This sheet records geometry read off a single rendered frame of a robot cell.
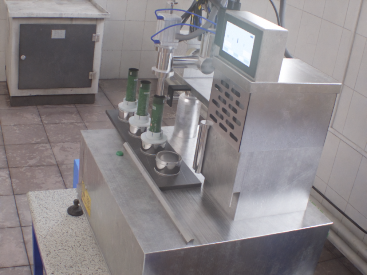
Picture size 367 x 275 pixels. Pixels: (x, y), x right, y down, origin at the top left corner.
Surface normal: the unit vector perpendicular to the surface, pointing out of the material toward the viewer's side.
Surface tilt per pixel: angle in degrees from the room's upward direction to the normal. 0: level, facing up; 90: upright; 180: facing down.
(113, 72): 90
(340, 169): 90
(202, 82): 0
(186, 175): 0
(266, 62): 90
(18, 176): 0
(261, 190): 90
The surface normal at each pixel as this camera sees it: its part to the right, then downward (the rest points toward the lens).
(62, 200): 0.14, -0.89
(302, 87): 0.39, 0.44
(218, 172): -0.91, 0.05
